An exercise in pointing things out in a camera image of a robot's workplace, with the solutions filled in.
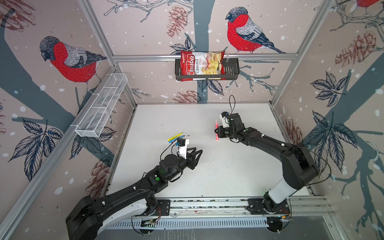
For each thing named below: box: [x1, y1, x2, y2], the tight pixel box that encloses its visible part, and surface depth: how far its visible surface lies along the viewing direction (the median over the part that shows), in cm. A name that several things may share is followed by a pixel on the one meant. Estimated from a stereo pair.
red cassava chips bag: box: [180, 50, 226, 82], surface depth 90 cm
